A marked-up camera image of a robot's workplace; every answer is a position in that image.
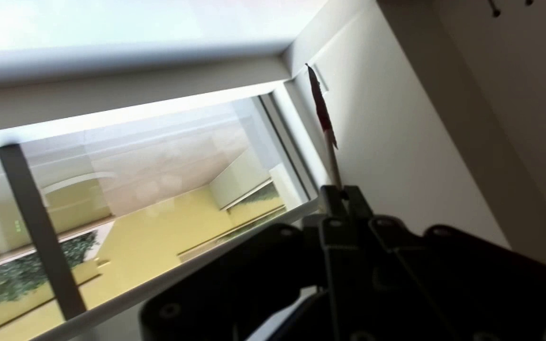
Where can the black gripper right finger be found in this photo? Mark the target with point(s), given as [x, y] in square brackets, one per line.
[403, 297]

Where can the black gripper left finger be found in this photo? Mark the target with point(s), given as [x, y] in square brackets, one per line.
[333, 234]

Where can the packet with wooden stirrer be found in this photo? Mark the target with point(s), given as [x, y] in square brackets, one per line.
[324, 124]

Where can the grey window frame post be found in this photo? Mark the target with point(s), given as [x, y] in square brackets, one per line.
[39, 230]

